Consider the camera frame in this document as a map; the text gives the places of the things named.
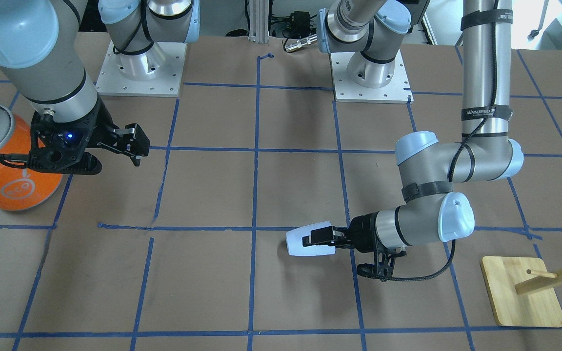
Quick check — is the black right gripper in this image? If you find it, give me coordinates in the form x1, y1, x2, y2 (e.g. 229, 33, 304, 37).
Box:
31, 100, 150, 174

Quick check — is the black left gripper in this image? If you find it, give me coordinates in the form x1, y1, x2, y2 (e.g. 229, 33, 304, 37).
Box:
302, 213, 378, 253

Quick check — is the light blue plastic cup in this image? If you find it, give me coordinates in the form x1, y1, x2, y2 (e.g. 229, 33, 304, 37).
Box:
286, 221, 336, 257

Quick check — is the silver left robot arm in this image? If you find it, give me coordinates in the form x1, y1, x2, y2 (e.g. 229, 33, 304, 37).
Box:
301, 0, 524, 253

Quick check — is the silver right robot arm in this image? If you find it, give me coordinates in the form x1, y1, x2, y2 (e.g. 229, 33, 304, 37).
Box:
0, 0, 281, 248

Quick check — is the orange can with grey lid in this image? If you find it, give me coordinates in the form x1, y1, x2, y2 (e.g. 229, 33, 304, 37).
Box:
0, 101, 63, 212

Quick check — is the wooden mug tree stand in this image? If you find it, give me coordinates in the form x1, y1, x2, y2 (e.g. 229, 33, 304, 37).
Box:
480, 256, 562, 328

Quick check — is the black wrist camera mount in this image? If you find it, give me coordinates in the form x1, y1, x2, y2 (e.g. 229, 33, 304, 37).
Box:
356, 247, 409, 282

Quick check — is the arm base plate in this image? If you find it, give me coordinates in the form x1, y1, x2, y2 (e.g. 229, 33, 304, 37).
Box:
329, 51, 414, 104
96, 42, 188, 98

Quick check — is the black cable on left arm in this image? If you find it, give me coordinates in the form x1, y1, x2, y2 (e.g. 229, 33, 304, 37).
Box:
387, 0, 499, 282

